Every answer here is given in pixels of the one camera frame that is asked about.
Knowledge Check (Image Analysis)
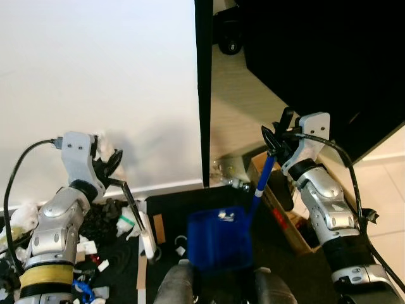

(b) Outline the black and white hand brush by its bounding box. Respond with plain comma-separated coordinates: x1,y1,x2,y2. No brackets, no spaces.
118,180,157,262

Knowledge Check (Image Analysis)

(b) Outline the blue dustpan with handle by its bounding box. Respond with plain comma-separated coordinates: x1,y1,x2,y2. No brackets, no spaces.
187,155,277,274

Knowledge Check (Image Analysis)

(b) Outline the black floor mat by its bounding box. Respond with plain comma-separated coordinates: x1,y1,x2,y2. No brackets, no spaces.
0,185,339,304

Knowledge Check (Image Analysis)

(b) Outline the crumpled white paper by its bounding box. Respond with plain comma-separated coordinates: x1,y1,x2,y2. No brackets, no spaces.
94,131,125,168

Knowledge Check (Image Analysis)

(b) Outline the crumpled black plastic bag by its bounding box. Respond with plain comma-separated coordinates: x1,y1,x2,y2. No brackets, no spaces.
81,199,135,244

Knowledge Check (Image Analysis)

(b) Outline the white paper with green band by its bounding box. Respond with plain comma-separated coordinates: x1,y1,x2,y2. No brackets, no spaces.
116,213,139,240

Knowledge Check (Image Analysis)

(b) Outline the short brown cardboard strip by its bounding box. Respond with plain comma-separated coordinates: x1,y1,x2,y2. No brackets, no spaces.
153,214,166,245

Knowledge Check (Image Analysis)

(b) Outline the brown cardboard box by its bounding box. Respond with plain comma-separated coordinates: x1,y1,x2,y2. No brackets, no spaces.
248,151,332,257

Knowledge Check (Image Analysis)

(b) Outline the black cabinet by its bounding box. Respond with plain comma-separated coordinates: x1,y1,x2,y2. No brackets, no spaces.
243,0,405,167

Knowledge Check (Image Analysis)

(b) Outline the crumpled white tissue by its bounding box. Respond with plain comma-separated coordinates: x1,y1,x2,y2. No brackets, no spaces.
0,201,41,249

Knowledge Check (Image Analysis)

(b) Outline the long brown cardboard strip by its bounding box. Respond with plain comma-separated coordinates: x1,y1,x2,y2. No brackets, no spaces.
137,255,149,304

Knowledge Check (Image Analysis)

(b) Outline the black chair caster base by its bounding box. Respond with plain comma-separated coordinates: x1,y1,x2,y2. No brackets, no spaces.
213,0,246,56

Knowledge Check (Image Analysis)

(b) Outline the blue plastic scrap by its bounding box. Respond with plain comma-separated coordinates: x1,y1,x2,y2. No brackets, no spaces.
72,279,97,303

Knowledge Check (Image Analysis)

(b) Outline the grey left robot leg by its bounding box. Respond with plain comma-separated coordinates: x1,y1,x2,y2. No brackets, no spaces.
154,262,198,304

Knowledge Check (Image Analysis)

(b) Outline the grey robot leg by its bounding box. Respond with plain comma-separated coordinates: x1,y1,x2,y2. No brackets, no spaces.
154,262,198,304
252,269,299,304

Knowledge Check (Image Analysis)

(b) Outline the grey right robot leg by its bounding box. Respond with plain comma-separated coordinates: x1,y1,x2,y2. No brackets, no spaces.
252,269,299,304

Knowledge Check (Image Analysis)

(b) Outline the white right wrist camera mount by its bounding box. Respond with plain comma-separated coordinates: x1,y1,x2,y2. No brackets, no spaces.
281,113,332,175

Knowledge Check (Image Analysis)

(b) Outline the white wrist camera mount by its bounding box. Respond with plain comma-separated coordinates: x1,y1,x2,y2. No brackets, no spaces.
59,132,106,186
281,113,332,175

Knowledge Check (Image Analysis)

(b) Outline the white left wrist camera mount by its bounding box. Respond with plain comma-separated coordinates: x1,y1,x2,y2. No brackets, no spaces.
59,132,106,186

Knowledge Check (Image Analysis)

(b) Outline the black door post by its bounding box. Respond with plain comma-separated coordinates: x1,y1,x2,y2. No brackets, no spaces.
194,0,214,189

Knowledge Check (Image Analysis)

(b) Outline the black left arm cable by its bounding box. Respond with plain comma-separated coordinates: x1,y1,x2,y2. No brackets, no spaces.
3,139,64,255

